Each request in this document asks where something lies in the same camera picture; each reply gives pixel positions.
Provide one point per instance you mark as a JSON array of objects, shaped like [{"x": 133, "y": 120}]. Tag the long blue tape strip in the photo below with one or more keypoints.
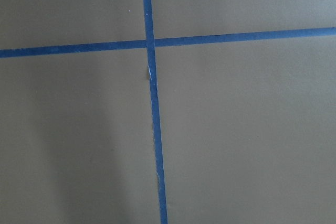
[{"x": 150, "y": 47}]

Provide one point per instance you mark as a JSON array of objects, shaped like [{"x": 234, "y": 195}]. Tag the crossing blue tape strip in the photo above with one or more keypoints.
[{"x": 166, "y": 42}]

